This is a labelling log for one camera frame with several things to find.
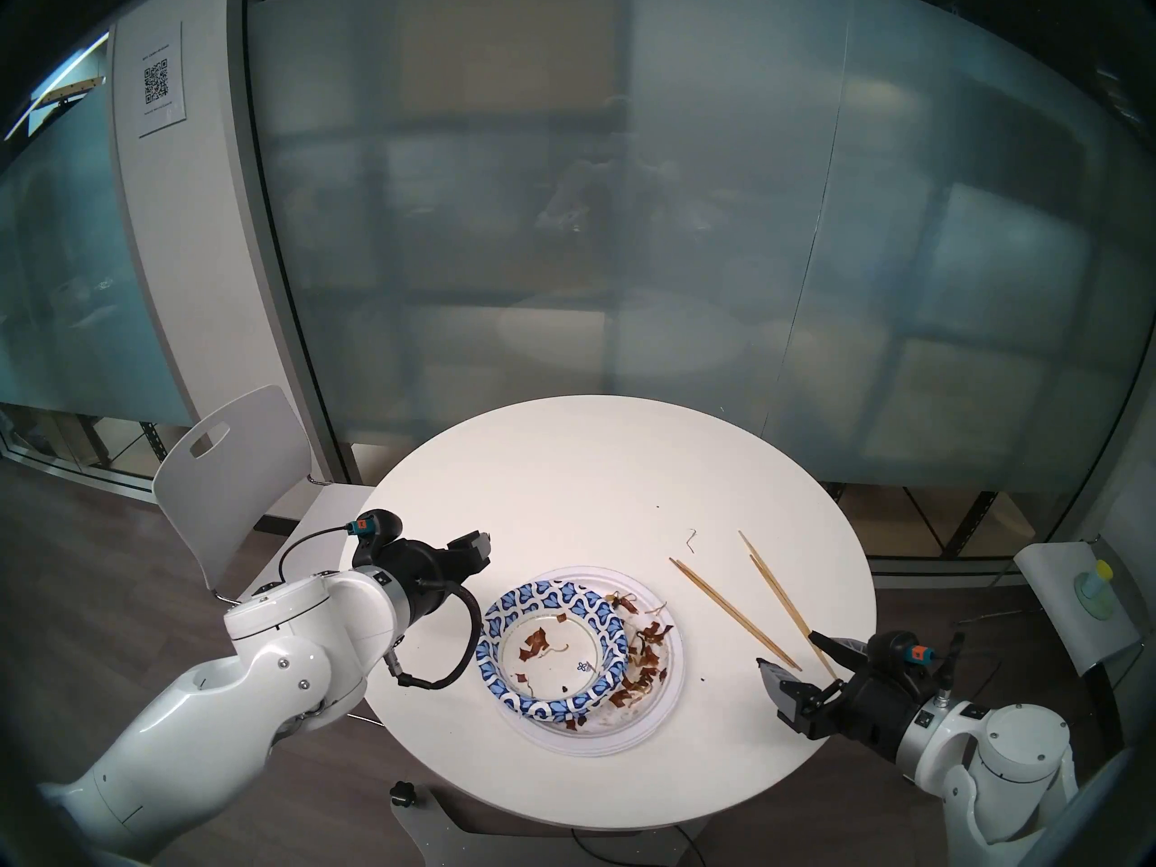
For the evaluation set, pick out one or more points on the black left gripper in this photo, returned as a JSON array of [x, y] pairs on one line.
[[424, 576]]

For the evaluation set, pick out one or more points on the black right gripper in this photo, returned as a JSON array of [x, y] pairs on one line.
[[871, 707]]

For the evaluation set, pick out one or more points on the blue patterned bowl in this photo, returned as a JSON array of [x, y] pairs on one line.
[[621, 680], [506, 608]]

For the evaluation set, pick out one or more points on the wooden chopsticks pair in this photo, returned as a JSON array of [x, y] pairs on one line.
[[736, 611], [763, 565], [786, 604]]

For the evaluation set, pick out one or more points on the wooden chopstick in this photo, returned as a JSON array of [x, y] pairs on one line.
[[722, 605]]

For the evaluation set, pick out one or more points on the brown leafy scrap pieces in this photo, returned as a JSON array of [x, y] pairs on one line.
[[537, 641]]

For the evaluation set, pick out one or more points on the white paper plate with leftovers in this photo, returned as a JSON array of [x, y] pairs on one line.
[[668, 675]]

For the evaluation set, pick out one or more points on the mixed brown leftover strips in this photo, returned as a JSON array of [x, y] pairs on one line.
[[646, 648]]

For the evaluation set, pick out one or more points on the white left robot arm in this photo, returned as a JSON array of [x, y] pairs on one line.
[[271, 675]]

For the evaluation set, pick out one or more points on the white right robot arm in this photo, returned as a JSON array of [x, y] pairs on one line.
[[1011, 757]]

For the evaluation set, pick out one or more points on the grey chair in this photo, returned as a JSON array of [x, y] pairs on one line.
[[1052, 594]]

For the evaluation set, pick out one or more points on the black star knob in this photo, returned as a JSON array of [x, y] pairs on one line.
[[402, 793]]

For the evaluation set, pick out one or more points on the yellow capped green bottle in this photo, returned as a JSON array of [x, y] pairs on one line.
[[1095, 594]]

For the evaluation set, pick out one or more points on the white QR code sign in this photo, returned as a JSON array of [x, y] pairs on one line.
[[161, 116]]

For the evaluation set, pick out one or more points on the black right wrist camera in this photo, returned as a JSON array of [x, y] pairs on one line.
[[903, 653]]

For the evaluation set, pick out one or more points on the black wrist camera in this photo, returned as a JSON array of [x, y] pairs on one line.
[[903, 653], [375, 529]]

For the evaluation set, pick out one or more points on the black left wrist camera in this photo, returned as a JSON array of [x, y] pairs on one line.
[[375, 529]]

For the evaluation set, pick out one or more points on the black perforated shelf post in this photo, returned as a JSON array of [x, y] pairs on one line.
[[964, 522], [155, 450]]

